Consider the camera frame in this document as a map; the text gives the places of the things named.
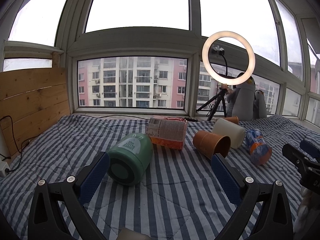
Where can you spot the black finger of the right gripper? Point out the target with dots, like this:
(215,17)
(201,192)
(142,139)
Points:
(304,165)

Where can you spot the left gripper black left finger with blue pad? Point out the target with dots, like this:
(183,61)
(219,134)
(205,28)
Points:
(45,218)

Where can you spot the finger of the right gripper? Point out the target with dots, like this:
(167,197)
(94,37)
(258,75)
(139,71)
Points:
(310,149)

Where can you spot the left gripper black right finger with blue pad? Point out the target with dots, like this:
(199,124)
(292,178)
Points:
(274,220)

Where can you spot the green cup with rabbit label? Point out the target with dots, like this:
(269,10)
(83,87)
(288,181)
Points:
(129,158)

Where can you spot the cream white cup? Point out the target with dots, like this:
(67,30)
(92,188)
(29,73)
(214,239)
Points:
(226,128)

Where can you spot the small orange cup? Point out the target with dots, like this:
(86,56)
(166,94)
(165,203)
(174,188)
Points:
(233,119)

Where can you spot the brown paper cup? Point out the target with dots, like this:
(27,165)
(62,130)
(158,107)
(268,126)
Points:
(210,144)

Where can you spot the blue orange snack packet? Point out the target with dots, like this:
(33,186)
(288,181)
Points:
(260,152)

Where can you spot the small grey penguin plush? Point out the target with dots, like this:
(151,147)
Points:
(259,105)

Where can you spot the large grey penguin plush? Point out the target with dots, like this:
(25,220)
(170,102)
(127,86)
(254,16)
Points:
(240,100)

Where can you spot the white power strip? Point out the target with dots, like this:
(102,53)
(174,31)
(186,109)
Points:
(4,169)

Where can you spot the black tripod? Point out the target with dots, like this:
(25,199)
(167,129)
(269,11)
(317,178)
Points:
(217,99)

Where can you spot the wooden board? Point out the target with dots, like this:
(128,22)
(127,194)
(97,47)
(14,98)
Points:
(32,100)

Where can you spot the orange snack bag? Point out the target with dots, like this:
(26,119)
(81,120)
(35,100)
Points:
(167,131)

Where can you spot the phone holder gooseneck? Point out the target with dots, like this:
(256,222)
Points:
(217,50)

